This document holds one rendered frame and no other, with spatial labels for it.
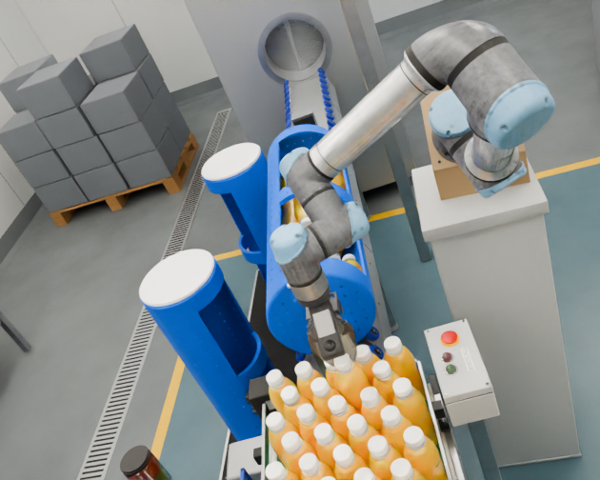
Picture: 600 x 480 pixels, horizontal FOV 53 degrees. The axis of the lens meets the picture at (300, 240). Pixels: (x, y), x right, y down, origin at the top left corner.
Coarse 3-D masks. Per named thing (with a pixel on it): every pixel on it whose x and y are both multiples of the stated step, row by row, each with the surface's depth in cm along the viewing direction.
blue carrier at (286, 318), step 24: (288, 144) 223; (312, 144) 223; (288, 192) 184; (360, 240) 173; (336, 264) 152; (360, 264) 179; (336, 288) 151; (360, 288) 151; (288, 312) 155; (360, 312) 156; (288, 336) 160; (360, 336) 161
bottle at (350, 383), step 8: (352, 368) 133; (360, 368) 135; (336, 376) 135; (344, 376) 133; (352, 376) 133; (360, 376) 134; (336, 384) 136; (344, 384) 134; (352, 384) 133; (360, 384) 134; (368, 384) 136; (344, 392) 135; (352, 392) 134; (360, 392) 135; (352, 400) 136; (360, 400) 136; (360, 408) 138
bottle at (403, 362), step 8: (400, 352) 139; (408, 352) 141; (384, 360) 143; (392, 360) 140; (400, 360) 139; (408, 360) 140; (392, 368) 140; (400, 368) 140; (408, 368) 140; (416, 368) 143; (408, 376) 141; (416, 376) 143; (416, 384) 144; (424, 392) 147
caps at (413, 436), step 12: (408, 432) 120; (420, 432) 118; (372, 444) 120; (384, 444) 119; (408, 444) 118; (420, 444) 118; (312, 456) 123; (336, 456) 121; (348, 456) 120; (276, 468) 124; (300, 468) 122; (312, 468) 121; (396, 468) 114; (408, 468) 114
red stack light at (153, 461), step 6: (150, 456) 119; (150, 462) 118; (156, 462) 120; (144, 468) 117; (150, 468) 118; (156, 468) 119; (138, 474) 116; (144, 474) 117; (150, 474) 118; (156, 474) 119
